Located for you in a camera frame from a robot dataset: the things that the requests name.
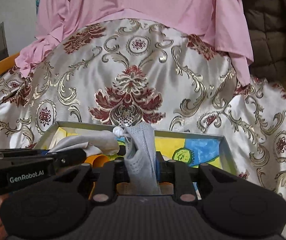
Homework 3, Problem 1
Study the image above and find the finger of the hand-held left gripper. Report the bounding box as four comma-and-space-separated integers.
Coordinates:
48, 148, 86, 176

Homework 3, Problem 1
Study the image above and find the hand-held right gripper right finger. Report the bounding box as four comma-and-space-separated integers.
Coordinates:
155, 152, 246, 203

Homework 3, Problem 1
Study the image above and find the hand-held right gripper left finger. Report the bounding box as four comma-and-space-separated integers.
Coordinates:
58, 160, 131, 203

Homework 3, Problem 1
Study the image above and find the grey face mask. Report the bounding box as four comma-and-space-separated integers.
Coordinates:
113, 122, 162, 196

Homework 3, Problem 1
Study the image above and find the grey cloth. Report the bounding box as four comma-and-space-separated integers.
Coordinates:
49, 130, 126, 158

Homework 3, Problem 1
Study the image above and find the cartoon print metal tray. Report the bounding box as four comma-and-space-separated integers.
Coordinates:
34, 121, 237, 200

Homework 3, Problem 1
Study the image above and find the floral satin blanket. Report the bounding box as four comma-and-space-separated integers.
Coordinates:
0, 17, 286, 240

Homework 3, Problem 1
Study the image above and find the pink bed sheet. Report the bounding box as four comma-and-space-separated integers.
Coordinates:
14, 0, 278, 85

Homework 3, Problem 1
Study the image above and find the brown quilted jacket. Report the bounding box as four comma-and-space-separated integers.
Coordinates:
240, 0, 286, 75

